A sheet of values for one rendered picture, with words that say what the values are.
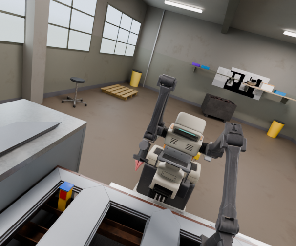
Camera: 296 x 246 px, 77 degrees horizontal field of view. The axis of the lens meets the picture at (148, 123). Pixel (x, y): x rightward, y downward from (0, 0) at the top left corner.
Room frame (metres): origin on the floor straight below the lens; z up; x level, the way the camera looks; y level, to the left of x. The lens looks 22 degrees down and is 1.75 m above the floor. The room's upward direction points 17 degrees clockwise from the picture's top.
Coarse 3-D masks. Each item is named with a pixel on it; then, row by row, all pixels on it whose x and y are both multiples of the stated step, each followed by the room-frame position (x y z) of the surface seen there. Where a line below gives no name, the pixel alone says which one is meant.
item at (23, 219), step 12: (48, 192) 0.79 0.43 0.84; (36, 204) 0.70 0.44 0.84; (108, 204) 0.84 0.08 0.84; (24, 216) 0.62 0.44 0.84; (60, 216) 0.68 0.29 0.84; (144, 216) 0.83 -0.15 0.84; (12, 228) 0.55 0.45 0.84; (96, 228) 0.68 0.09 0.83; (0, 240) 0.49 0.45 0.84; (192, 240) 0.79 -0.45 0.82
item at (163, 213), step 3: (162, 210) 0.91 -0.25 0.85; (165, 210) 0.91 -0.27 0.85; (156, 213) 0.87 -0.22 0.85; (159, 213) 0.88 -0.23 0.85; (162, 213) 0.88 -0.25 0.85; (165, 213) 0.89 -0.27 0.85; (168, 213) 0.90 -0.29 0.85; (171, 213) 0.91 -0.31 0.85; (162, 216) 0.86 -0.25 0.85; (165, 216) 0.87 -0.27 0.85; (168, 216) 0.88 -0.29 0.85; (171, 216) 0.88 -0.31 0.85; (168, 219) 0.85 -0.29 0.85; (171, 219) 0.86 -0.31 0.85; (174, 219) 0.87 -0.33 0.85; (174, 222) 0.85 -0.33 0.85; (177, 222) 0.85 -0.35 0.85; (180, 225) 0.84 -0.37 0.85
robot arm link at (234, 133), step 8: (232, 128) 0.90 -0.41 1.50; (240, 128) 0.90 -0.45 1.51; (232, 136) 0.85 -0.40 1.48; (240, 136) 0.85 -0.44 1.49; (208, 144) 1.17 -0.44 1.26; (216, 144) 1.05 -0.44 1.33; (232, 144) 0.84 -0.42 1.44; (240, 144) 0.83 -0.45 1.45; (208, 152) 1.14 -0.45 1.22; (216, 152) 1.12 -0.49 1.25
